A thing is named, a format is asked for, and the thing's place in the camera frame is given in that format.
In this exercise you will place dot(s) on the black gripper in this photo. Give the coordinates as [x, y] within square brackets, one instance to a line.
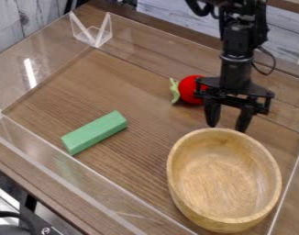
[250, 98]

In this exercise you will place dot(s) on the red toy strawberry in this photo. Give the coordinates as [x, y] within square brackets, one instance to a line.
[182, 90]

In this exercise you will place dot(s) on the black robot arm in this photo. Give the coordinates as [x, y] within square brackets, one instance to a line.
[242, 33]

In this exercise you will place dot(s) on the wooden bowl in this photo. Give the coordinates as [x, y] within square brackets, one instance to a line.
[222, 178]

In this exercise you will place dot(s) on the green rectangular block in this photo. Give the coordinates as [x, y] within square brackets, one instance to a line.
[93, 132]

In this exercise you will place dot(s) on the clear acrylic corner bracket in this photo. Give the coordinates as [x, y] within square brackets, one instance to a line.
[92, 36]

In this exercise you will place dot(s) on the clear acrylic tray wall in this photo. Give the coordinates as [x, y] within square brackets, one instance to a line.
[80, 195]

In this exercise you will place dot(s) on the black metal table frame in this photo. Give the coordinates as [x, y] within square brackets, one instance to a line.
[45, 222]

